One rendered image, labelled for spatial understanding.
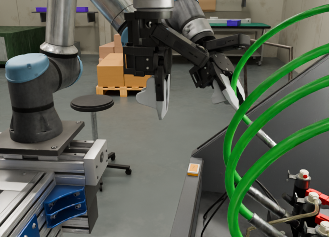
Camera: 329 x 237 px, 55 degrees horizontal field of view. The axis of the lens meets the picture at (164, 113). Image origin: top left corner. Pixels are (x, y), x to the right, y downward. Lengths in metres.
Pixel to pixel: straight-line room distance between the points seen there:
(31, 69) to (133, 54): 0.41
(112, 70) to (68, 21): 3.89
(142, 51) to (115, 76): 4.32
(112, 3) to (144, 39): 0.21
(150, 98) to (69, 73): 0.48
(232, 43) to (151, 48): 0.24
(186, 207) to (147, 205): 1.63
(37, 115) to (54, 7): 0.32
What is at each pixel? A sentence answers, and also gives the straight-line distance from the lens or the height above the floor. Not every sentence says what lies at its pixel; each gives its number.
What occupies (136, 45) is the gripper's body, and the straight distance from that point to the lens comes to 0.61.
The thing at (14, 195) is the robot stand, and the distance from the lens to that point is 0.93.
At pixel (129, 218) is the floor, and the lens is 2.32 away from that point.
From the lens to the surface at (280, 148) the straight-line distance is 0.39.
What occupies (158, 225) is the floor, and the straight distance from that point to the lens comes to 2.25.
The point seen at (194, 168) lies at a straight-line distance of 0.94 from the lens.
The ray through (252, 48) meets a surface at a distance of 0.73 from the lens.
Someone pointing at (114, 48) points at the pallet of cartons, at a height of 0.36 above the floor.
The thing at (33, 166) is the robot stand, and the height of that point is 0.96.
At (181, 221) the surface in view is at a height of 0.95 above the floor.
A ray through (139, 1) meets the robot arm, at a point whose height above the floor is 1.42.
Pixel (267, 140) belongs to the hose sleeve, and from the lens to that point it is 0.77.
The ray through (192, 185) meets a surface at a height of 0.95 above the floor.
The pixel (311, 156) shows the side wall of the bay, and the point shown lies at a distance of 1.04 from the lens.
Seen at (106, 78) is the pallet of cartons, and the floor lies 0.29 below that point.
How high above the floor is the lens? 1.42
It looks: 20 degrees down
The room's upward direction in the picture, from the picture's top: straight up
